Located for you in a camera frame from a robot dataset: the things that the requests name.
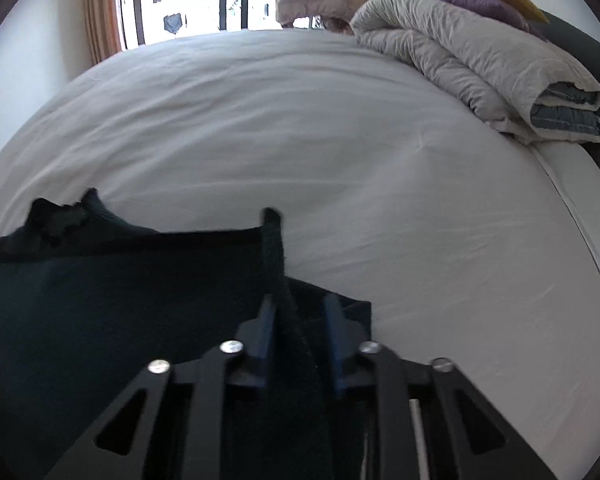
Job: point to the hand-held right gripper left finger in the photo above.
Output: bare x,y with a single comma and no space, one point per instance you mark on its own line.
267,327

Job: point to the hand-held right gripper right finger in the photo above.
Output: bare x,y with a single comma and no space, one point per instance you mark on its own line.
332,340

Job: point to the dark green knit sweater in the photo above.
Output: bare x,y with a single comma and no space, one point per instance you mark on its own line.
105,300

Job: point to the white bed sheet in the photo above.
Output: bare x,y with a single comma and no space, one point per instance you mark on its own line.
280,135

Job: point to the small dark hanging garment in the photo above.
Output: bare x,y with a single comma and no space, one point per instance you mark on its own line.
172,23

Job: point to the folded grey duvet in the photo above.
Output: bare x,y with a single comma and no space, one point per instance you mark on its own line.
455,45

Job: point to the beige curtain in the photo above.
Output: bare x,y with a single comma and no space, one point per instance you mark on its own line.
100,10

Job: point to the purple pillow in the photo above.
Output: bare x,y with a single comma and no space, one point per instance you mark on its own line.
470,0

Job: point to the window with dark frame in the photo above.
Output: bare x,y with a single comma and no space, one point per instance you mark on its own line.
230,10

